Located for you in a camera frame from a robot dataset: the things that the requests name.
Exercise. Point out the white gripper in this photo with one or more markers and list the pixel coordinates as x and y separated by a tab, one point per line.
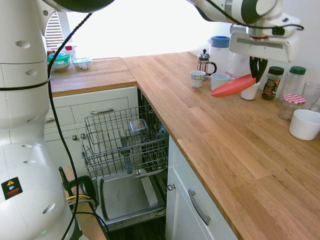
262	47

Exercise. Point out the red plastic plate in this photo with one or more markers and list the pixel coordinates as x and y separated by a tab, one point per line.
232	87

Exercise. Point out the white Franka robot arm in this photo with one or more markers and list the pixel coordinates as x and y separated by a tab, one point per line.
22	100

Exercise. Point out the grey dishwasher spray tube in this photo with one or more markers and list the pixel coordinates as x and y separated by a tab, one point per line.
128	160

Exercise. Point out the steel dishwasher door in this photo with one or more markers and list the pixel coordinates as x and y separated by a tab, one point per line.
125	197

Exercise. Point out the dark spice jar black lid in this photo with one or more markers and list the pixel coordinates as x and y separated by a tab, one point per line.
272	83

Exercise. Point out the small white cup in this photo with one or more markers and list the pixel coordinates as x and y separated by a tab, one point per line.
250	93

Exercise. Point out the clear bottle green lid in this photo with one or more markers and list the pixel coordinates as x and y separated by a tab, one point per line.
295	82

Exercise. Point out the clear pitcher light blue lid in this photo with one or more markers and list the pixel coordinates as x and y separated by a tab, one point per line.
220	52

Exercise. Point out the wide white cup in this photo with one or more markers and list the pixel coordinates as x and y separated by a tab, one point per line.
218	80

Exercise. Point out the glass jar red checked lid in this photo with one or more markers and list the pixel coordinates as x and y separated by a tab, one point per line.
291	106

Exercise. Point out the glass French press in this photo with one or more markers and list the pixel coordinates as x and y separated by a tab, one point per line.
203	63

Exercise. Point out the patterned paper cup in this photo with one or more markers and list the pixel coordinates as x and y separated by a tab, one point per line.
198	79

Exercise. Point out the clear drinking glass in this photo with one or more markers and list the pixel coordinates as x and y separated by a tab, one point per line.
312	96

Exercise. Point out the white bowl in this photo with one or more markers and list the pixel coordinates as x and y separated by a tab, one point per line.
305	125

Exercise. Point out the clear glass food container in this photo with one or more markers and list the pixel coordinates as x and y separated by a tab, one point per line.
138	125

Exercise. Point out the round metal cabinet knob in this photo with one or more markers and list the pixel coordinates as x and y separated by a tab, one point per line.
171	187
74	137
82	136

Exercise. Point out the food container blue lid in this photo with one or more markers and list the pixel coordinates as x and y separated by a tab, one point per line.
82	64

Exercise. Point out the white bottle red cap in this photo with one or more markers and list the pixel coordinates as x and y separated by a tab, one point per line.
70	53

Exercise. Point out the food container green lid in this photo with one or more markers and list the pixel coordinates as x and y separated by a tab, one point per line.
59	62

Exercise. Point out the black metal clamp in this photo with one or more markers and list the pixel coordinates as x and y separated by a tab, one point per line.
85	182

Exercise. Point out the white slatted window blind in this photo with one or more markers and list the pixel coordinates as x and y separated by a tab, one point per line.
53	30

